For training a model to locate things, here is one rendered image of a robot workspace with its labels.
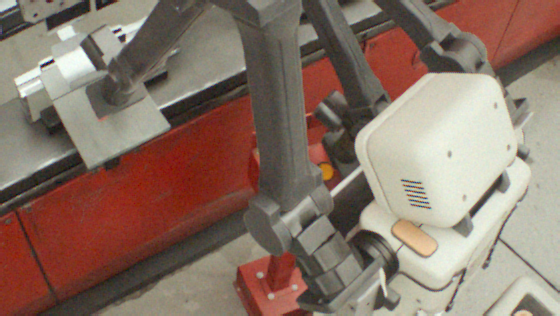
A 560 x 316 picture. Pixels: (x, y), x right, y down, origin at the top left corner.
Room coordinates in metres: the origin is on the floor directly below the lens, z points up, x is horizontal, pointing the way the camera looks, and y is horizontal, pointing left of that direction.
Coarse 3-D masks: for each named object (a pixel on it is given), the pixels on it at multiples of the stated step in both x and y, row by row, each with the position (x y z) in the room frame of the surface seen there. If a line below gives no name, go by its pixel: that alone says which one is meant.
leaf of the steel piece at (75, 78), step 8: (80, 48) 0.92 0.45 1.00; (64, 56) 0.90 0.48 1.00; (72, 56) 0.90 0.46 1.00; (80, 56) 0.90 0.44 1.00; (64, 64) 0.88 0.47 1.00; (72, 64) 0.88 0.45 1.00; (80, 64) 0.88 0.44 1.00; (88, 64) 0.88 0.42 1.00; (64, 72) 0.85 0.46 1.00; (72, 72) 0.86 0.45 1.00; (80, 72) 0.86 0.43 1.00; (88, 72) 0.86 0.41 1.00; (96, 72) 0.86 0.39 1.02; (104, 72) 0.87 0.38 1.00; (72, 80) 0.84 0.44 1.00; (80, 80) 0.83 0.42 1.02; (88, 80) 0.84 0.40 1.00; (72, 88) 0.82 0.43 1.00
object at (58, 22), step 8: (88, 0) 0.94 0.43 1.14; (72, 8) 0.91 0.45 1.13; (80, 8) 0.93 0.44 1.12; (88, 8) 0.94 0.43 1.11; (56, 16) 0.89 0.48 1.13; (64, 16) 0.90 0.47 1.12; (72, 16) 0.91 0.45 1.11; (80, 16) 0.93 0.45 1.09; (88, 16) 0.95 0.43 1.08; (48, 24) 0.88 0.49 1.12; (56, 24) 0.89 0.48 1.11; (64, 24) 0.91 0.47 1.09; (72, 24) 0.92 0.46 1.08; (48, 32) 0.88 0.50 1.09
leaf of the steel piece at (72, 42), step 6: (84, 30) 0.95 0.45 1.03; (72, 36) 0.93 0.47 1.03; (78, 36) 0.94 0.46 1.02; (84, 36) 0.95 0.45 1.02; (60, 42) 0.91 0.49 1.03; (66, 42) 0.92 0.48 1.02; (72, 42) 0.92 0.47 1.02; (78, 42) 0.93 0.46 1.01; (54, 48) 0.90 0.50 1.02; (60, 48) 0.90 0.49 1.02; (66, 48) 0.91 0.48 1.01; (72, 48) 0.92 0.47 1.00; (54, 54) 0.89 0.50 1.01; (60, 54) 0.90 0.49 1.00
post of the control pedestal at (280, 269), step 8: (272, 256) 0.89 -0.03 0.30; (288, 256) 0.87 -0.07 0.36; (272, 264) 0.88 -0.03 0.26; (280, 264) 0.86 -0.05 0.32; (288, 264) 0.87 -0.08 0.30; (272, 272) 0.88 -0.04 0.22; (280, 272) 0.86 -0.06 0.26; (288, 272) 0.88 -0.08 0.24; (272, 280) 0.87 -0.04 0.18; (280, 280) 0.87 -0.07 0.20; (288, 280) 0.88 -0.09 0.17; (272, 288) 0.86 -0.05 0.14
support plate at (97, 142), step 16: (48, 80) 0.83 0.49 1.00; (64, 80) 0.84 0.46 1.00; (96, 80) 0.85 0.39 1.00; (64, 96) 0.80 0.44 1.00; (80, 96) 0.80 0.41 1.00; (64, 112) 0.76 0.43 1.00; (80, 112) 0.77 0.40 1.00; (128, 112) 0.79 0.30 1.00; (144, 112) 0.79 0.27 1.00; (160, 112) 0.80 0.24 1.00; (80, 128) 0.73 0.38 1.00; (96, 128) 0.74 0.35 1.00; (112, 128) 0.74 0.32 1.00; (128, 128) 0.75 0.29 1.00; (144, 128) 0.76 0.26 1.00; (160, 128) 0.76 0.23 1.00; (80, 144) 0.69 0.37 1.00; (96, 144) 0.70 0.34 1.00; (112, 144) 0.71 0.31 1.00; (128, 144) 0.71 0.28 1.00; (96, 160) 0.67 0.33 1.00
